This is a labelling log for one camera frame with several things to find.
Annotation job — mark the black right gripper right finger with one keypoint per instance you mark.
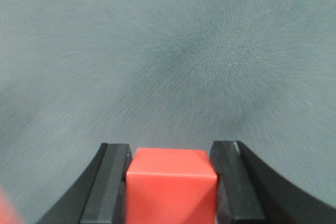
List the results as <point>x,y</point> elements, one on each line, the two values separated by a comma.
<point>250,191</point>

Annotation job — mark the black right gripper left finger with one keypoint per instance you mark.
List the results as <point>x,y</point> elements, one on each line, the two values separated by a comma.
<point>98,195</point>

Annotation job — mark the red magnetic cube block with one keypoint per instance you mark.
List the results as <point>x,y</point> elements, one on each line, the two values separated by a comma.
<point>166,185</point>

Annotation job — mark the dark grey table mat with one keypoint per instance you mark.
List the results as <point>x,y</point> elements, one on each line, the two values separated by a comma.
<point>166,74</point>

